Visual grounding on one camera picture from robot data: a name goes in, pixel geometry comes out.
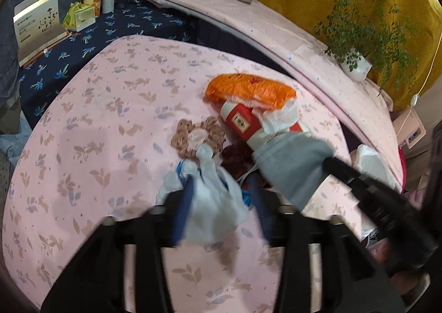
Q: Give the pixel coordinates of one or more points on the navy floral cloth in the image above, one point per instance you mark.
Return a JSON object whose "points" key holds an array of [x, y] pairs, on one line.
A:
{"points": [[103, 33]]}

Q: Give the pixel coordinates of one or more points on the crumpled white tissue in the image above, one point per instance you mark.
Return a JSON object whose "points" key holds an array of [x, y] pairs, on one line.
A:
{"points": [[279, 118]]}

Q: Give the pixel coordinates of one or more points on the green tissue pack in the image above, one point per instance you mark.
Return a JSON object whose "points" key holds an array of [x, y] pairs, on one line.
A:
{"points": [[79, 17]]}

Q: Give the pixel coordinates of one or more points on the brown patterned wrapper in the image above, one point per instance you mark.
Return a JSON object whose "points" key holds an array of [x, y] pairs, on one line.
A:
{"points": [[183, 133]]}

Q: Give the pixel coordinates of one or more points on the pink rabbit print tablecloth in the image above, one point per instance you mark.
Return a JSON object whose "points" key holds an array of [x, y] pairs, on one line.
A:
{"points": [[121, 109]]}

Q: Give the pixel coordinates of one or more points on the small red label paper cup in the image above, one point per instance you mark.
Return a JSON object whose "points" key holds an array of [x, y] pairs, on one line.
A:
{"points": [[241, 123]]}

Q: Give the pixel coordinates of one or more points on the orange plastic bag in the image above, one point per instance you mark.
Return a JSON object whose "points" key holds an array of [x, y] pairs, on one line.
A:
{"points": [[248, 88]]}

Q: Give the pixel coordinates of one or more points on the dark red wrapper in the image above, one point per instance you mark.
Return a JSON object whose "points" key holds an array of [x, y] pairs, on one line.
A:
{"points": [[234, 157]]}

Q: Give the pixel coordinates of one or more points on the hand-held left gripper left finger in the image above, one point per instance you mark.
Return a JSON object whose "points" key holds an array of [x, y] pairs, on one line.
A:
{"points": [[182, 211]]}

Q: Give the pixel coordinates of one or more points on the white appliance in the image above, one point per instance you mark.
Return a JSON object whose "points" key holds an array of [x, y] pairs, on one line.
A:
{"points": [[411, 130]]}

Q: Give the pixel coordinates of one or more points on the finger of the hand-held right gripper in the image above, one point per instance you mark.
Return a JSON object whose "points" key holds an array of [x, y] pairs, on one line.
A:
{"points": [[343, 173]]}

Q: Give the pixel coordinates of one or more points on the grey cloth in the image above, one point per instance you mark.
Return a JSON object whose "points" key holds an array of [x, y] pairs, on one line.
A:
{"points": [[293, 164]]}

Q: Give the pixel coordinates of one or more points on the trash bin with white liner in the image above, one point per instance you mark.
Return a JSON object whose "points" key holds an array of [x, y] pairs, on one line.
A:
{"points": [[373, 161]]}

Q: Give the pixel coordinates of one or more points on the large red white paper cup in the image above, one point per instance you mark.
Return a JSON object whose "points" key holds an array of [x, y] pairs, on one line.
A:
{"points": [[297, 127]]}

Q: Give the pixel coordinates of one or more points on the potted plant in white pot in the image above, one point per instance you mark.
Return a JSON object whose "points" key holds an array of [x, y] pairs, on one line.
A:
{"points": [[357, 66]]}

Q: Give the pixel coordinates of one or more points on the white plastic bag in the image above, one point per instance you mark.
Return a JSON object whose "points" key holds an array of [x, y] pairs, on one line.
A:
{"points": [[210, 209]]}

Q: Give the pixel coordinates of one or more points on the pink dotted mattress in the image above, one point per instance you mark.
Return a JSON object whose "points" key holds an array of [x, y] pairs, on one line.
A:
{"points": [[276, 30]]}

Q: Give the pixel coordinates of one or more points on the white cardboard box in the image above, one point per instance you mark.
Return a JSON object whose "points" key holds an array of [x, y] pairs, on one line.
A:
{"points": [[38, 26]]}

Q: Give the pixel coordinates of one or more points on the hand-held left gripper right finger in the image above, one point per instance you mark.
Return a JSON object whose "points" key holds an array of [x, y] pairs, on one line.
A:
{"points": [[259, 204]]}

